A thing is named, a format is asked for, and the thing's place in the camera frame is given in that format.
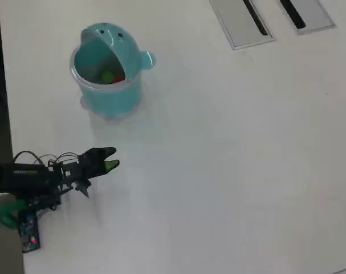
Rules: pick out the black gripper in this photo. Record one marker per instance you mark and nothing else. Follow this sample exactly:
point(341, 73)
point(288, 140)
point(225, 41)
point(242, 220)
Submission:
point(85, 169)

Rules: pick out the red lego block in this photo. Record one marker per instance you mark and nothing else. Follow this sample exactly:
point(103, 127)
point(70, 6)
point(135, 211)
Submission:
point(119, 79)

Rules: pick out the green lego block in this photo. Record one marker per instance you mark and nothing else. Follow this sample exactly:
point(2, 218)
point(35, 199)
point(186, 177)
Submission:
point(107, 76)

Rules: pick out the green arm base clamp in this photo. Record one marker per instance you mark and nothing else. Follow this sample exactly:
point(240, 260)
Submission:
point(3, 214)

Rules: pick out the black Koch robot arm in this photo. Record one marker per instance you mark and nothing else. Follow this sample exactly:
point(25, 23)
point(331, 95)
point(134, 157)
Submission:
point(18, 178)

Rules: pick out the teal whale-shaped bin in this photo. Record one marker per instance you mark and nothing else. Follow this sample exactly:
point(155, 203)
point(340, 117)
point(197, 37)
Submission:
point(113, 97)

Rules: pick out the blue controller circuit board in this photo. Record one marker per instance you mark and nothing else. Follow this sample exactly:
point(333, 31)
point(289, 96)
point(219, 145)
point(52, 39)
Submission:
point(30, 232)

